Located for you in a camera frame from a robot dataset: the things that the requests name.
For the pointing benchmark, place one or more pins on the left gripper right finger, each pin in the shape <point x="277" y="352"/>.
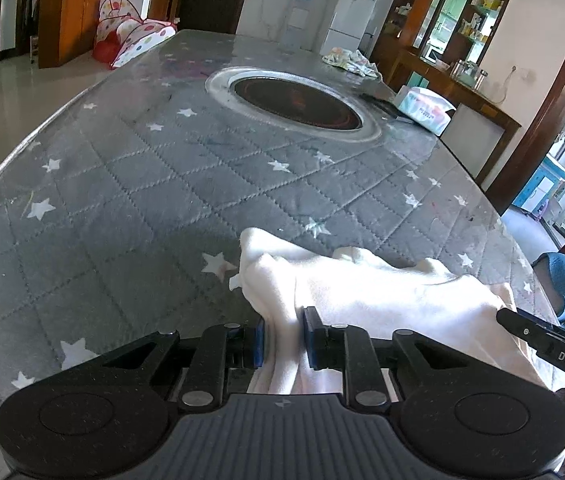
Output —
<point x="350" y="351"/>

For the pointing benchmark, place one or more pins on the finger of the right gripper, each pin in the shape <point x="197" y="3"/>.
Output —
<point x="517" y="322"/>

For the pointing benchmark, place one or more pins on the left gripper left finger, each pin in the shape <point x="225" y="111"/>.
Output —
<point x="209" y="359"/>

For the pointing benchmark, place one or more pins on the cream white garment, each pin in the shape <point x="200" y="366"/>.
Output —
<point x="356" y="287"/>

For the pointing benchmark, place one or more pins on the blue cabinet in doorway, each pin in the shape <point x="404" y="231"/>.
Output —
<point x="541" y="187"/>

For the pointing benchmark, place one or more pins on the grey star quilted table cover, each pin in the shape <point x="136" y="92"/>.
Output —
<point x="118" y="214"/>

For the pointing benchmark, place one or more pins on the round induction cooktop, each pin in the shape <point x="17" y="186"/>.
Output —
<point x="292" y="101"/>

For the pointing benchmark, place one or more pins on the tissue pack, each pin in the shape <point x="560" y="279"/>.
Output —
<point x="425" y="107"/>

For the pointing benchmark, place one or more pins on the glass jars on table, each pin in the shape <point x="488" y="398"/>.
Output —
<point x="469" y="73"/>

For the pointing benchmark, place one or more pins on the wooden side table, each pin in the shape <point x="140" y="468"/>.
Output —
<point x="457" y="93"/>

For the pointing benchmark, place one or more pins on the crumpled patterned cloth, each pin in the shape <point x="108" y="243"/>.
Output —
<point x="351" y="61"/>

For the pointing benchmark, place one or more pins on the water dispenser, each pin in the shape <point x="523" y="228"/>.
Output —
<point x="295" y="24"/>

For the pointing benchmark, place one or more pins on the white refrigerator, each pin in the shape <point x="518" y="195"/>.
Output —
<point x="344" y="25"/>

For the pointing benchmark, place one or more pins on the right wooden display cabinet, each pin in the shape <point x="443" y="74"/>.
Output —
<point x="439" y="32"/>

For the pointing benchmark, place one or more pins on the polka dot play tent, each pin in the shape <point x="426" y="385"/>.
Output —
<point x="122" y="35"/>

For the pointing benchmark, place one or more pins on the left wooden shelf cabinet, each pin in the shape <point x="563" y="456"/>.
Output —
<point x="66" y="30"/>

